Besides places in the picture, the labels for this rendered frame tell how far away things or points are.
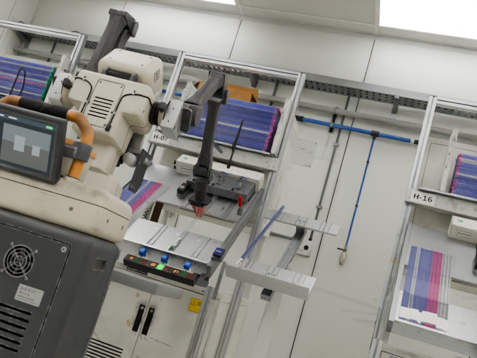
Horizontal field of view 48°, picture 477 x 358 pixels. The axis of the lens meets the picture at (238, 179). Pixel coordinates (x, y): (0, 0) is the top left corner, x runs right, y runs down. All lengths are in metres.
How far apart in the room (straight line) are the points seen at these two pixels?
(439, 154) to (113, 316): 1.88
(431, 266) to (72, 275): 1.63
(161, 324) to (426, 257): 1.28
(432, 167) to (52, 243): 2.10
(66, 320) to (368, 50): 3.78
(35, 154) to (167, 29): 3.85
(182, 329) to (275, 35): 3.00
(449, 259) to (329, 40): 2.69
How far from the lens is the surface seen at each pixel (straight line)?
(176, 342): 2.70
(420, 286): 2.42
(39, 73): 3.62
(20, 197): 1.53
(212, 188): 2.78
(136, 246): 2.46
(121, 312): 2.81
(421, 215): 2.94
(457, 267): 2.61
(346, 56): 4.73
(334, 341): 4.20
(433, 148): 3.04
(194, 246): 2.45
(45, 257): 1.47
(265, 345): 2.31
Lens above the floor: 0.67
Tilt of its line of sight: 11 degrees up
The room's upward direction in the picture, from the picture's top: 17 degrees clockwise
